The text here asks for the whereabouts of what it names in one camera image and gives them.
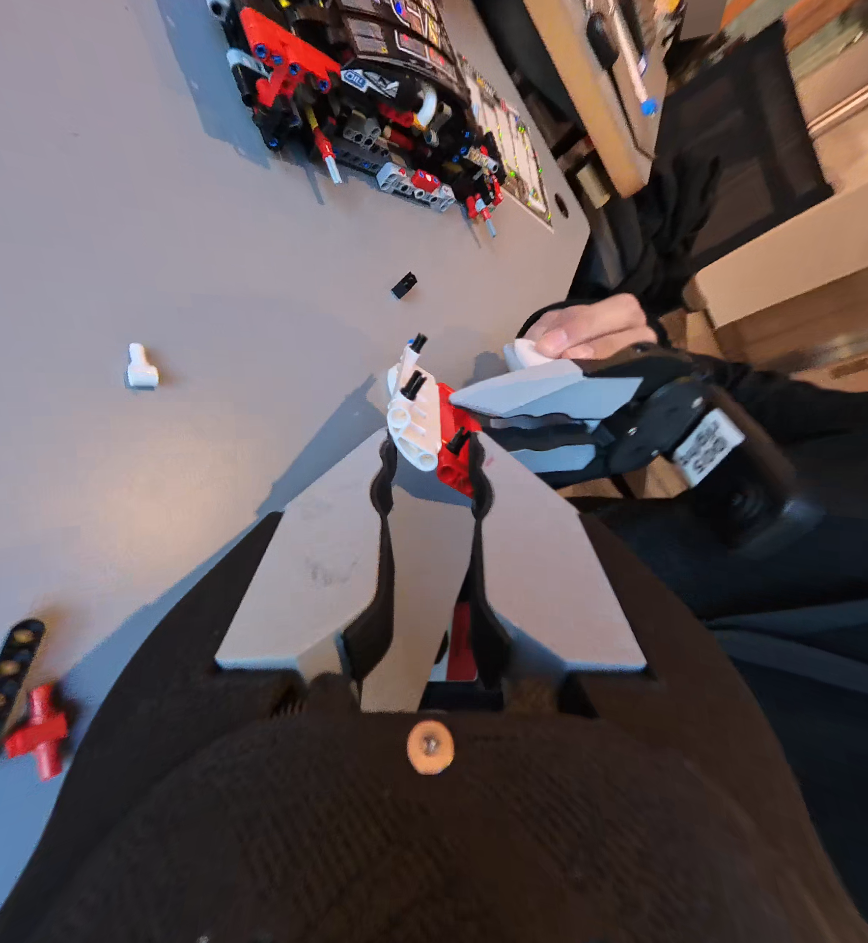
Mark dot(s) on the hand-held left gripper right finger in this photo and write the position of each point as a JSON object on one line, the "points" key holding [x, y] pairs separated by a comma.
{"points": [[559, 589]]}

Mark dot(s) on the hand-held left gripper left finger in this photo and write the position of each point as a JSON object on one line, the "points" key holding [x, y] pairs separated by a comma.
{"points": [[301, 582]]}

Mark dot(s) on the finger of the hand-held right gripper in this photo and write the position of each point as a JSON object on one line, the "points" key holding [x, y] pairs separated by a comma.
{"points": [[544, 390], [551, 453]]}

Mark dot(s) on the red and white panel assembly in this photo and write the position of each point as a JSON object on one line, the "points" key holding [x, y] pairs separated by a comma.
{"points": [[423, 427]]}

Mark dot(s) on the small black pin connector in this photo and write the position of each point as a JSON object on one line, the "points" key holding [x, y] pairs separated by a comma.
{"points": [[404, 285]]}

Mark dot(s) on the small white connector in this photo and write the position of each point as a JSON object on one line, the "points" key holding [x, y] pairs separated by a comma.
{"points": [[141, 368]]}

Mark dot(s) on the red axle pin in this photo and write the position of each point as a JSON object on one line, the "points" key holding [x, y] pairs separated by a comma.
{"points": [[38, 729]]}

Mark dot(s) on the person's right forearm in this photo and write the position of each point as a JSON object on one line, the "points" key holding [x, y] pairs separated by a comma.
{"points": [[655, 236]]}

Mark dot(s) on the grey desk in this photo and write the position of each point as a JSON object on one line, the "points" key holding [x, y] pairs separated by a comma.
{"points": [[146, 221]]}

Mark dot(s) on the person's right hand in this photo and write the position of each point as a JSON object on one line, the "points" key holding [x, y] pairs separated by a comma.
{"points": [[596, 328]]}

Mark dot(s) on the brown cardboard box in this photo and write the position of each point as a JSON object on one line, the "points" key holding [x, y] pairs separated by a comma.
{"points": [[809, 295]]}

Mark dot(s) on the pale wooden board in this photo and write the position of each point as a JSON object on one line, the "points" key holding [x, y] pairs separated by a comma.
{"points": [[596, 96]]}

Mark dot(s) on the partly built toy car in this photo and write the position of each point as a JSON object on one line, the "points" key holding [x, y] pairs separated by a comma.
{"points": [[375, 96]]}

